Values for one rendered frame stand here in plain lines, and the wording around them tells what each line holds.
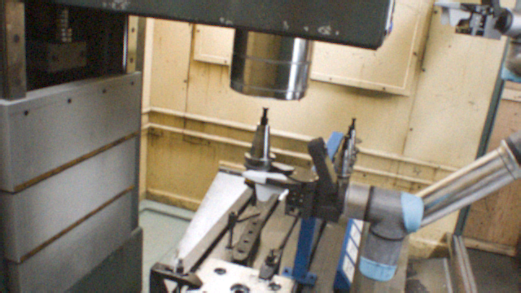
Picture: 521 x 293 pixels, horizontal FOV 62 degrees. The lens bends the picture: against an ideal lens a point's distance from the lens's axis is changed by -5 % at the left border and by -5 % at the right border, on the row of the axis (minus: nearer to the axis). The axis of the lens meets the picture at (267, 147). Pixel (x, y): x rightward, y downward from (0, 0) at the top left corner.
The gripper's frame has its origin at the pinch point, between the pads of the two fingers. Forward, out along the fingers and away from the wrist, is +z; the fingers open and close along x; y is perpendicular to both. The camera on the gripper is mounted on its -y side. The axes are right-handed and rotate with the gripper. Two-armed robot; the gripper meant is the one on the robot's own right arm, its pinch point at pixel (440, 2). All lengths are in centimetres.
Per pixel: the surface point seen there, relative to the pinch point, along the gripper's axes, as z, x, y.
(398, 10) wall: -24, 61, 3
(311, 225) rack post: 24, 1, 62
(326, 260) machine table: 12, 11, 80
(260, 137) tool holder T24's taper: 46, -16, 32
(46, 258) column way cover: 90, -5, 67
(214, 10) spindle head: 58, -22, 8
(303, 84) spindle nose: 41, -21, 20
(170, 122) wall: 56, 107, 66
